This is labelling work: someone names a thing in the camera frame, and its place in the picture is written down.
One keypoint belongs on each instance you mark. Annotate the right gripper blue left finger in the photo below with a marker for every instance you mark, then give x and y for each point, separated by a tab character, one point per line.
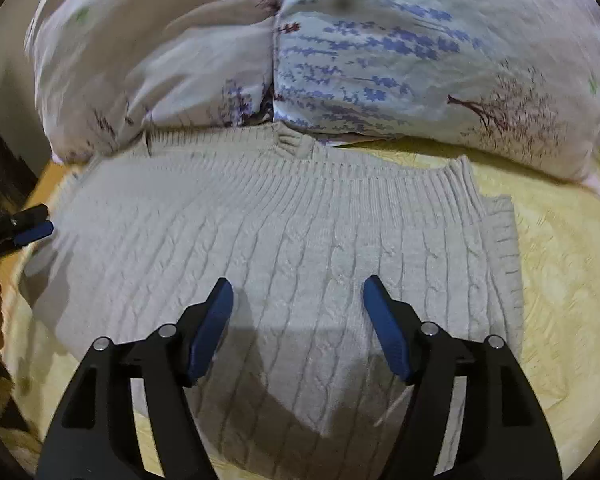
202	326

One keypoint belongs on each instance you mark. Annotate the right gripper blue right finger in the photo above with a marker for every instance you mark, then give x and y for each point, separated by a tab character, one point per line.
395	324

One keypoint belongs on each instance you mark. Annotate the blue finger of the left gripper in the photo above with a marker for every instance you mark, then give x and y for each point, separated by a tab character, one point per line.
40	231

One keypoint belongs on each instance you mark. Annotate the grey cable-knit sweater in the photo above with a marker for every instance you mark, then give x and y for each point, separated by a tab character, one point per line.
299	388

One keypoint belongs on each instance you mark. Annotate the yellow patterned bed sheet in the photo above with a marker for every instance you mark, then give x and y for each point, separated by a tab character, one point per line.
559	239

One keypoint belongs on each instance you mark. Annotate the pink floral pillow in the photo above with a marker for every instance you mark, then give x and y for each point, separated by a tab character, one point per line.
106	71

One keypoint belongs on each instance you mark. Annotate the blue floral pillow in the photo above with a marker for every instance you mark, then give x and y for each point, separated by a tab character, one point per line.
515	78

